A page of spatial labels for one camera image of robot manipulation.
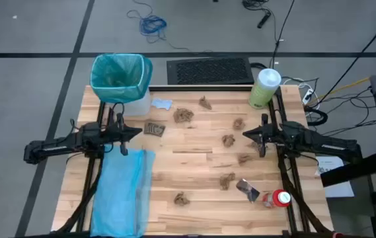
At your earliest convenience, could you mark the white paper sheet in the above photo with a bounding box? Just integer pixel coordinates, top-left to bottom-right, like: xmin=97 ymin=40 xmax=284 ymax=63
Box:
xmin=315 ymin=155 xmax=356 ymax=198

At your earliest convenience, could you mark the yellow cable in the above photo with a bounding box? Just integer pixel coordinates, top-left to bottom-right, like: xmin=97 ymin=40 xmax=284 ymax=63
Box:
xmin=306 ymin=69 xmax=376 ymax=106

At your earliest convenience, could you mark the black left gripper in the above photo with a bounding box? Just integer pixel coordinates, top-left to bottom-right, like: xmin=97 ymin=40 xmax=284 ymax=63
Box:
xmin=107 ymin=112 xmax=143 ymax=156

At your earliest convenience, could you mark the thin black cable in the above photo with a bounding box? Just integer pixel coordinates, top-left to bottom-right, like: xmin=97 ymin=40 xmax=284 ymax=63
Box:
xmin=270 ymin=0 xmax=297 ymax=69

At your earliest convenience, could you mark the blue cable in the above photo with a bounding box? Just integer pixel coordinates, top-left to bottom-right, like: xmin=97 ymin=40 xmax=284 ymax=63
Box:
xmin=126 ymin=0 xmax=192 ymax=52

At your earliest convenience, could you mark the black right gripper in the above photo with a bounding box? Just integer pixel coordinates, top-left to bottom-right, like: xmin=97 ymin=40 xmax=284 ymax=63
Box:
xmin=242 ymin=114 xmax=283 ymax=158

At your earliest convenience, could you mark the dark brown patterned wrapper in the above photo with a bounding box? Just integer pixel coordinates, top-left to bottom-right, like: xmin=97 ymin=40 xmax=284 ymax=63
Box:
xmin=143 ymin=121 xmax=167 ymax=138

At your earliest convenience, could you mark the silver foil wrapper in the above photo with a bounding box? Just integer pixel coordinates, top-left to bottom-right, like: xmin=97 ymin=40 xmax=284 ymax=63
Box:
xmin=235 ymin=178 xmax=261 ymax=203

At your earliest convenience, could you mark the black bar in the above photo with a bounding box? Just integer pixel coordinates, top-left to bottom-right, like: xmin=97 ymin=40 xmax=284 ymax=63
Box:
xmin=319 ymin=150 xmax=376 ymax=188

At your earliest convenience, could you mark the white power strip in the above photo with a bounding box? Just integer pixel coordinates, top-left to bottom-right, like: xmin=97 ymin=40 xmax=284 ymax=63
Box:
xmin=301 ymin=87 xmax=315 ymax=105

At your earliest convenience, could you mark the black coiled cable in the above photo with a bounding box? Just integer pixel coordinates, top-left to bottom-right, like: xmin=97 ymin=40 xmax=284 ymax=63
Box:
xmin=305 ymin=104 xmax=329 ymax=127

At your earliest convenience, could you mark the white plastic trash bin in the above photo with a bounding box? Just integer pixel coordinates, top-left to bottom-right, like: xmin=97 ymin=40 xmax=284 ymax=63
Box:
xmin=121 ymin=89 xmax=152 ymax=116

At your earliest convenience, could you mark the green disinfecting wipes canister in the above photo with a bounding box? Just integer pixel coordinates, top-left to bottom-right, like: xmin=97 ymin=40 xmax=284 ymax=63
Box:
xmin=248 ymin=68 xmax=282 ymax=110

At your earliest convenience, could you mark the small red-capped bottle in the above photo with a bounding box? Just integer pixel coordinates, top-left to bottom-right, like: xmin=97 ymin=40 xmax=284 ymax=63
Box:
xmin=262 ymin=188 xmax=291 ymax=209

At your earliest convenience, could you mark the teal trash bag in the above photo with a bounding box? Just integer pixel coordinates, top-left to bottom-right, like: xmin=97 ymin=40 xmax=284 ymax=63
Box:
xmin=90 ymin=53 xmax=154 ymax=104

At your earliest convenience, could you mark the black cable with plug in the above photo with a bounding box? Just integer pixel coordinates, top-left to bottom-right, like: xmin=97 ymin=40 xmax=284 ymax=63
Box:
xmin=242 ymin=0 xmax=273 ymax=29

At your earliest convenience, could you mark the light blue trash bag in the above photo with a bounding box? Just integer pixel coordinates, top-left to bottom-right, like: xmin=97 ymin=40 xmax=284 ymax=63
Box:
xmin=90 ymin=145 xmax=157 ymax=238

